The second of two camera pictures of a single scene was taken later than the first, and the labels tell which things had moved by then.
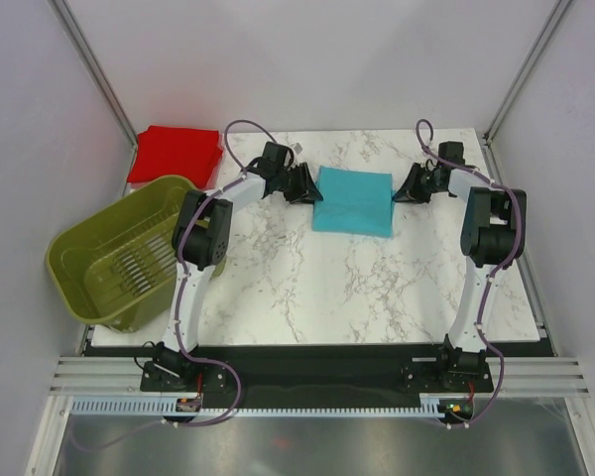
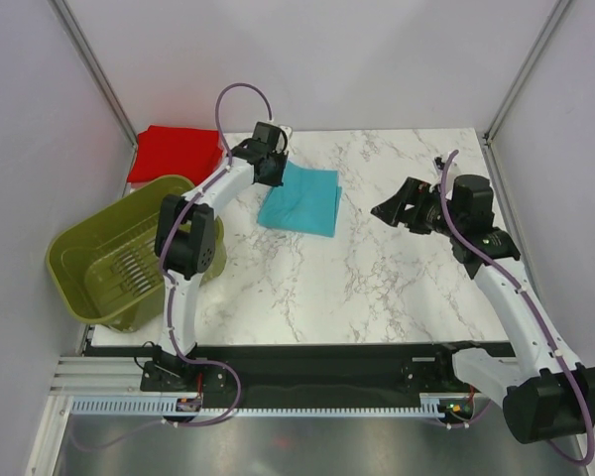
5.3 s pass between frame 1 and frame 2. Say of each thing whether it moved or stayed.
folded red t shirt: stayed
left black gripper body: moved
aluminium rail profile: stayed
